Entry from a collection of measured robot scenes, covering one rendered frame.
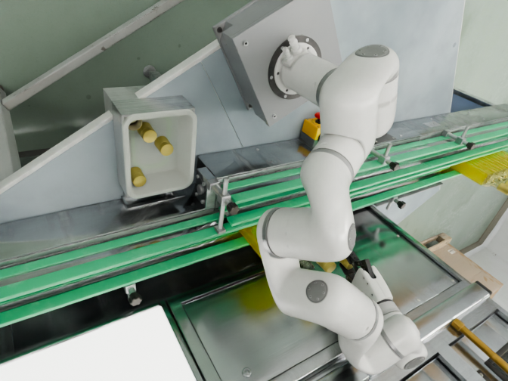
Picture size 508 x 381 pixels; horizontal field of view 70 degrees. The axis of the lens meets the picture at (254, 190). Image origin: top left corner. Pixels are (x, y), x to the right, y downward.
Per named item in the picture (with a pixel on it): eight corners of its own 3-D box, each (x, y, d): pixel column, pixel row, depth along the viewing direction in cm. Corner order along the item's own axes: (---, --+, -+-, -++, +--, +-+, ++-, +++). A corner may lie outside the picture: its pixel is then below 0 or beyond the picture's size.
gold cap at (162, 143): (153, 136, 91) (159, 144, 88) (167, 134, 92) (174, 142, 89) (154, 149, 93) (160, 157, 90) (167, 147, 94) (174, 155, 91)
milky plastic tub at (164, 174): (117, 182, 94) (128, 201, 89) (111, 100, 81) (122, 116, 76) (181, 170, 103) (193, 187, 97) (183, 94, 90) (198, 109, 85)
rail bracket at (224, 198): (202, 215, 99) (224, 246, 91) (207, 164, 90) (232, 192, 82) (212, 213, 101) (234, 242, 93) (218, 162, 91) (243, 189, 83)
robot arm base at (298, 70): (259, 54, 83) (296, 75, 72) (301, 20, 83) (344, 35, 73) (286, 103, 94) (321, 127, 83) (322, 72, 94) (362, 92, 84)
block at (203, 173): (192, 196, 103) (202, 211, 98) (194, 168, 97) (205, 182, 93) (203, 193, 104) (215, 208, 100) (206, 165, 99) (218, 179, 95)
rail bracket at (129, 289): (113, 280, 96) (128, 319, 87) (112, 261, 92) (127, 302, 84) (128, 275, 98) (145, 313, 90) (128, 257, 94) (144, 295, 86)
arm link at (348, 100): (305, 181, 66) (296, 102, 55) (355, 111, 79) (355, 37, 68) (356, 193, 61) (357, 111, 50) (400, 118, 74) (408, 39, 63)
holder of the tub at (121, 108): (119, 197, 98) (128, 214, 93) (111, 100, 82) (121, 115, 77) (179, 184, 106) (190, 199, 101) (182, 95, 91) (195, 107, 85)
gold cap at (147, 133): (136, 122, 86) (142, 131, 83) (150, 120, 88) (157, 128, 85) (137, 135, 88) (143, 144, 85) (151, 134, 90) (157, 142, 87)
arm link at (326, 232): (287, 152, 64) (243, 207, 56) (357, 143, 54) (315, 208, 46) (318, 210, 70) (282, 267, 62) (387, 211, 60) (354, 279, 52)
